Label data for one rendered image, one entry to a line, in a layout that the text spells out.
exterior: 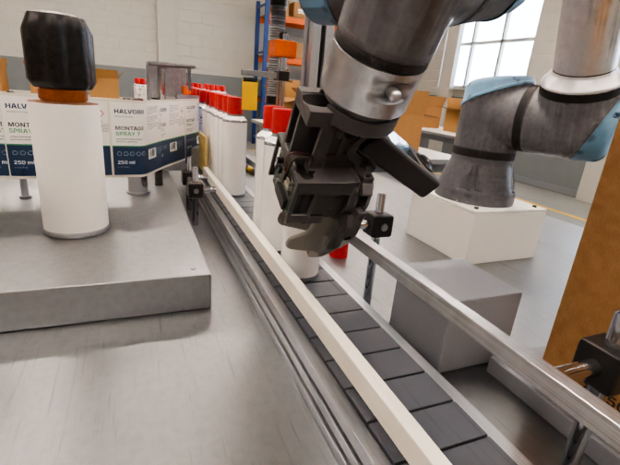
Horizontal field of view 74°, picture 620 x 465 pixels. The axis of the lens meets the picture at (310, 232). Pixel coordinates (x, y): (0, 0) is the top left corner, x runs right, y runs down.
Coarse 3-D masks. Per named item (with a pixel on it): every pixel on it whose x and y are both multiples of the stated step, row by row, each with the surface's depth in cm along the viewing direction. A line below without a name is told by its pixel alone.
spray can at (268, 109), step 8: (264, 112) 62; (264, 120) 62; (264, 128) 62; (256, 136) 62; (264, 136) 61; (256, 144) 63; (256, 152) 63; (256, 160) 63; (256, 168) 64; (256, 176) 64; (256, 184) 64; (256, 192) 65; (256, 200) 65; (256, 208) 65; (256, 216) 66; (256, 224) 66
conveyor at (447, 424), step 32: (256, 256) 59; (320, 288) 52; (352, 320) 45; (320, 352) 39; (384, 352) 40; (416, 384) 36; (416, 416) 32; (448, 416) 32; (384, 448) 29; (448, 448) 30; (480, 448) 30
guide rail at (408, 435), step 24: (216, 192) 84; (240, 216) 66; (264, 240) 56; (288, 288) 46; (312, 312) 40; (336, 336) 36; (336, 360) 35; (360, 360) 33; (360, 384) 31; (384, 384) 30; (384, 408) 28; (408, 432) 26; (408, 456) 26; (432, 456) 24
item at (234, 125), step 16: (240, 112) 84; (224, 128) 84; (240, 128) 84; (224, 144) 85; (240, 144) 85; (224, 160) 86; (240, 160) 86; (224, 176) 87; (240, 176) 88; (240, 192) 89
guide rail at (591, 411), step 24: (360, 240) 46; (384, 264) 41; (408, 288) 38; (432, 288) 35; (456, 312) 32; (480, 336) 30; (504, 336) 29; (504, 360) 28; (528, 360) 26; (552, 384) 25; (576, 384) 24; (576, 408) 24; (600, 408) 23; (600, 432) 22
